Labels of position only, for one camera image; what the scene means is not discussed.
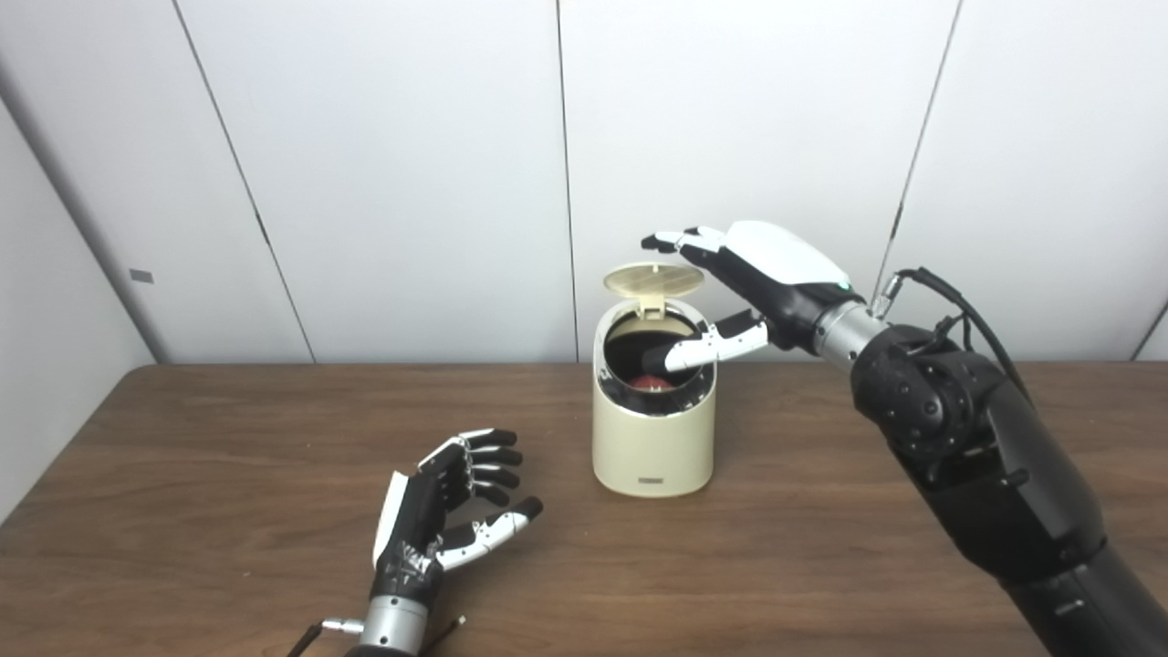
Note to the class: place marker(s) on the cream round bin lid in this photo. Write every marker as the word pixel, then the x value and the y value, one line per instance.
pixel 652 278

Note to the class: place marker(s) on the cream-colored round bin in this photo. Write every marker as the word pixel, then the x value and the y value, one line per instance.
pixel 652 447

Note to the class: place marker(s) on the red apple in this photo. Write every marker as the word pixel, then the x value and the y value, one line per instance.
pixel 650 383

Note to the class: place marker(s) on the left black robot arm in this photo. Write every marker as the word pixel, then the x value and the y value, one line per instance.
pixel 392 625

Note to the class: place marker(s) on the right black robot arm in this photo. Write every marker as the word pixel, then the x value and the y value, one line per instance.
pixel 995 465

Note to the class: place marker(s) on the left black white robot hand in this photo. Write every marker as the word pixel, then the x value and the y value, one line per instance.
pixel 415 520

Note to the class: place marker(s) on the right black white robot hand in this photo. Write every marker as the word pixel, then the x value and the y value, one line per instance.
pixel 785 274

